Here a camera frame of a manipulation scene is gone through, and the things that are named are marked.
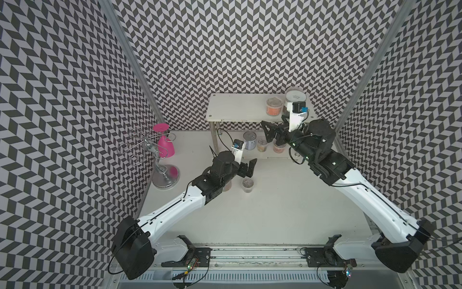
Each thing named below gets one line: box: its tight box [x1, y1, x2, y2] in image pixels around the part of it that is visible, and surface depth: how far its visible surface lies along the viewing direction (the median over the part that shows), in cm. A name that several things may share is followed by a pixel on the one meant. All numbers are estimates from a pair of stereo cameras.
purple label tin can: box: [243, 130, 257, 151], surface depth 100 cm
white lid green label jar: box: [284, 86, 308, 108], surface depth 73 cm
